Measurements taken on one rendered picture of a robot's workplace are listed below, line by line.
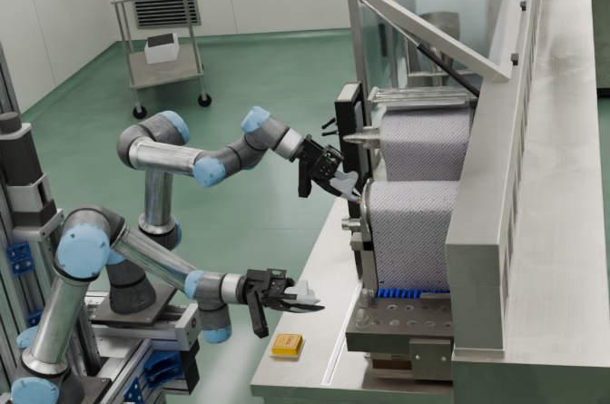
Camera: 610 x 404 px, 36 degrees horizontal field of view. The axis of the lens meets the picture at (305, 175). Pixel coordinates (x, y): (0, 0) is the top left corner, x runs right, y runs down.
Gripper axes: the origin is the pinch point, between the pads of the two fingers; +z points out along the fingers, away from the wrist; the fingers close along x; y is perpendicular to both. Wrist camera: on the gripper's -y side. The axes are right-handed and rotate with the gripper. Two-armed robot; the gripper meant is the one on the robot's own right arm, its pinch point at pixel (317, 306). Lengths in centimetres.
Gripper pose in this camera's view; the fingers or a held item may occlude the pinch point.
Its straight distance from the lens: 230.8
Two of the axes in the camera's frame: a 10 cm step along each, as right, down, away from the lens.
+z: 9.3, 0.5, -3.7
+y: 2.3, -8.6, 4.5
